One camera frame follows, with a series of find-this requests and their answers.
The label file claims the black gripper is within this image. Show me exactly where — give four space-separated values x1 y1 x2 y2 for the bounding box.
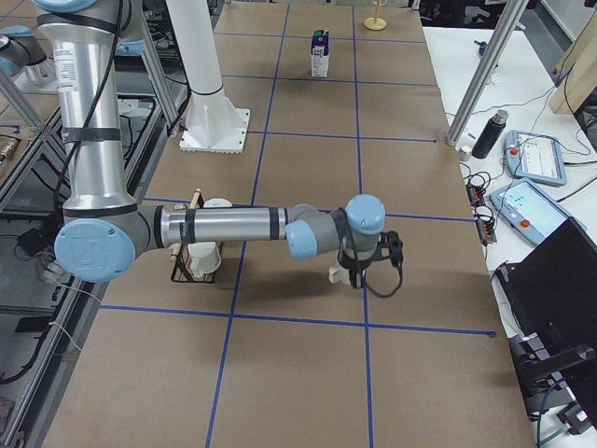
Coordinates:
337 249 378 289

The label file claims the white mug with grey inside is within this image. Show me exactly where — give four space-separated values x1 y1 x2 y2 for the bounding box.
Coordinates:
328 263 351 285

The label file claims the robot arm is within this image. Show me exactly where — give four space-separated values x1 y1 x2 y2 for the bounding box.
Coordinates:
1 25 48 77

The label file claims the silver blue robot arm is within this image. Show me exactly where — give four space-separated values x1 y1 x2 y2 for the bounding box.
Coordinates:
36 1 402 288

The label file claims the blue white milk carton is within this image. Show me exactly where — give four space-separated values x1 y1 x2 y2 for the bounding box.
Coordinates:
311 30 329 77

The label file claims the white mug near in rack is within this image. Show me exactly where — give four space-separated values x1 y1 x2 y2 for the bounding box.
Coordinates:
187 242 221 278

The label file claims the white mug in rack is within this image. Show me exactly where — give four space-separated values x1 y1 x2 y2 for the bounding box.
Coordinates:
187 242 221 278
203 198 233 209

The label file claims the white mug far in rack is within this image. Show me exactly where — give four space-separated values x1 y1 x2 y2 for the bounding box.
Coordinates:
203 198 233 209

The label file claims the near blue teach pendant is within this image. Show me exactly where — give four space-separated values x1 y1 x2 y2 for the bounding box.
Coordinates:
490 178 572 245

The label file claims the blue teach pendant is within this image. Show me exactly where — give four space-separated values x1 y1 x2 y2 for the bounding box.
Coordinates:
490 178 572 245
505 130 567 187

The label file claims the black laptop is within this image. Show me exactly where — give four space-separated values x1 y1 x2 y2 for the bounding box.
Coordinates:
495 217 597 356

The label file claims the black water bottle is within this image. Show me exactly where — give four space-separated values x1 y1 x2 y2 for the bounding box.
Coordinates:
472 109 509 160

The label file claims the far blue teach pendant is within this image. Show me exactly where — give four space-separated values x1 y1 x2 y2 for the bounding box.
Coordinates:
505 130 567 187

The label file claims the wooden stand with round base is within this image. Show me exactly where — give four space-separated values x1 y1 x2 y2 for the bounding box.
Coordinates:
363 0 387 31

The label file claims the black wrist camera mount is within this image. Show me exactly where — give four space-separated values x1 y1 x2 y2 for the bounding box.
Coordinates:
380 231 404 271

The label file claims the black wire mug rack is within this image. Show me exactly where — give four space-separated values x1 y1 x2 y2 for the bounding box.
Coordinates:
168 188 225 285

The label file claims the white pedestal column base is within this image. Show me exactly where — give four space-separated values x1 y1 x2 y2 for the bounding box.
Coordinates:
167 0 250 154

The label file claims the aluminium frame post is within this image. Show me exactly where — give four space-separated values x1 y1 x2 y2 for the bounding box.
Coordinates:
446 0 528 147

